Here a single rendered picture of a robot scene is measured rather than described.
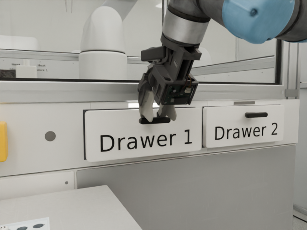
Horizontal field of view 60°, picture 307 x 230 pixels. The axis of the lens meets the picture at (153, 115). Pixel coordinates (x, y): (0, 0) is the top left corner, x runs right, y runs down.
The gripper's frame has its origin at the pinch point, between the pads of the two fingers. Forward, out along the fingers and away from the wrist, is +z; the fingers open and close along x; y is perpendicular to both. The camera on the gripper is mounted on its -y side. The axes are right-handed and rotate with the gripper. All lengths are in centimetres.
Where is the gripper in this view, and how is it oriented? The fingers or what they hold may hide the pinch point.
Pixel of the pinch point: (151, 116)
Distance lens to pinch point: 60.8
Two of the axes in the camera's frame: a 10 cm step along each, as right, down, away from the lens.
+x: 9.1, -0.4, 4.1
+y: 3.4, 6.4, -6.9
